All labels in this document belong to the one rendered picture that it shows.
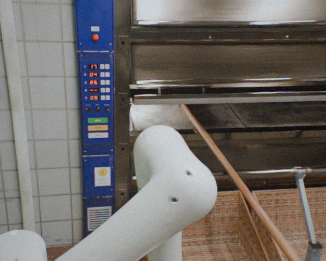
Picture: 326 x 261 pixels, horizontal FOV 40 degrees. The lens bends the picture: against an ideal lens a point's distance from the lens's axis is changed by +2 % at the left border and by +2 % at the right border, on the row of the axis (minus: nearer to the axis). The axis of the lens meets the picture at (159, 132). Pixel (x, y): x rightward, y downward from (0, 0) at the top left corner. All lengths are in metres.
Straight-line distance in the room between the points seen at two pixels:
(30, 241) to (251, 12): 1.40
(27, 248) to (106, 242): 0.24
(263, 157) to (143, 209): 1.57
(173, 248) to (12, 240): 0.37
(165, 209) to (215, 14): 1.30
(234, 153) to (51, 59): 1.02
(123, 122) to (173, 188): 1.29
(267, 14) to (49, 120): 1.08
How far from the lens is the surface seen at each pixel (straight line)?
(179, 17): 1.95
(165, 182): 0.83
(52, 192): 2.26
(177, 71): 2.01
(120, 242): 0.85
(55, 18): 1.93
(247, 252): 2.36
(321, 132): 2.41
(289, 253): 1.46
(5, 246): 1.05
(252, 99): 2.01
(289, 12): 2.11
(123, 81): 2.01
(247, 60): 2.11
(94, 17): 1.90
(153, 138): 0.95
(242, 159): 2.31
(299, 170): 1.98
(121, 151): 2.15
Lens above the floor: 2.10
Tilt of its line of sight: 25 degrees down
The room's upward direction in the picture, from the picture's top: 3 degrees clockwise
